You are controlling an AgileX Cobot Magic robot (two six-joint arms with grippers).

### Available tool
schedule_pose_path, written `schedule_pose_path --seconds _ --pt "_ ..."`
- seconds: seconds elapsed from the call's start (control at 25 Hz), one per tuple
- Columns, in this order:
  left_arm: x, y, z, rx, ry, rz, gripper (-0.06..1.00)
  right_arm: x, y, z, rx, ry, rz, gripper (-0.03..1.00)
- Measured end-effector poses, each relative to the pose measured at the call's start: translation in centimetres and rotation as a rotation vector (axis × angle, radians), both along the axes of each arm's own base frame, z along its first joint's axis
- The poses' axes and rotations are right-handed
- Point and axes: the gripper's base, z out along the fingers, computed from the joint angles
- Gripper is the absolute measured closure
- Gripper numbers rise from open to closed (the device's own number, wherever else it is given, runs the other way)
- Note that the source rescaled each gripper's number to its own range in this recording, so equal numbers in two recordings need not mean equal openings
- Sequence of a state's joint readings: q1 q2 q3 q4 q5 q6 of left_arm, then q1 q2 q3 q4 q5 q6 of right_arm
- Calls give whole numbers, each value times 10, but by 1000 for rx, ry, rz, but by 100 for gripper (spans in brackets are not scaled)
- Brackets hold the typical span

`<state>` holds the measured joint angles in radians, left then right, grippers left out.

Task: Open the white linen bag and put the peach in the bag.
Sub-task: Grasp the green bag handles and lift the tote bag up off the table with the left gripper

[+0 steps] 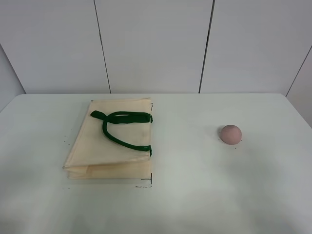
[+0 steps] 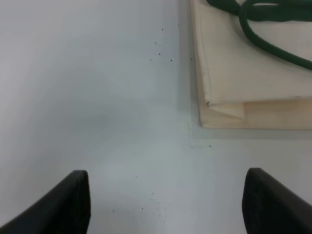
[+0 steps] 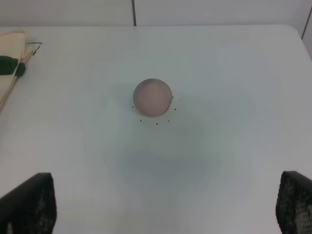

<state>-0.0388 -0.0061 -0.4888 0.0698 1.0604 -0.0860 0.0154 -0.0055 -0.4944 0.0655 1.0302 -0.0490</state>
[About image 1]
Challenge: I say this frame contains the cream linen bag green handles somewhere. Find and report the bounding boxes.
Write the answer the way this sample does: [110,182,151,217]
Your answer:
[63,98,153,180]

